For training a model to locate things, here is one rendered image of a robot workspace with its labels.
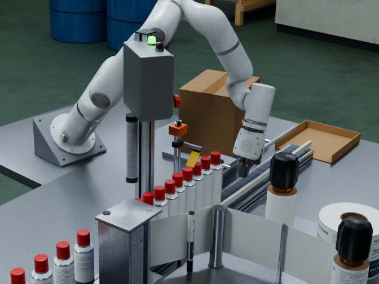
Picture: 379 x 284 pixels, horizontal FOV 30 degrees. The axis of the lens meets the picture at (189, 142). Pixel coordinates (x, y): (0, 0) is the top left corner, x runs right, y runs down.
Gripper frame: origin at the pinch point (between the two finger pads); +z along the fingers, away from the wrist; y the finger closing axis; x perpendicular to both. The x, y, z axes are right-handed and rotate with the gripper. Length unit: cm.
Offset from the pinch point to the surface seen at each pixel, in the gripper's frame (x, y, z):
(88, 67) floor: 306, -335, -11
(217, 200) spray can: -19.2, 2.3, 9.0
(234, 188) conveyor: 0.2, -2.1, 6.7
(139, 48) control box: -63, -10, -34
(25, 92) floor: 221, -326, 20
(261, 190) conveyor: 6.8, 5.4, 5.6
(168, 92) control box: -59, 0, -24
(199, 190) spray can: -31.8, 1.8, 5.2
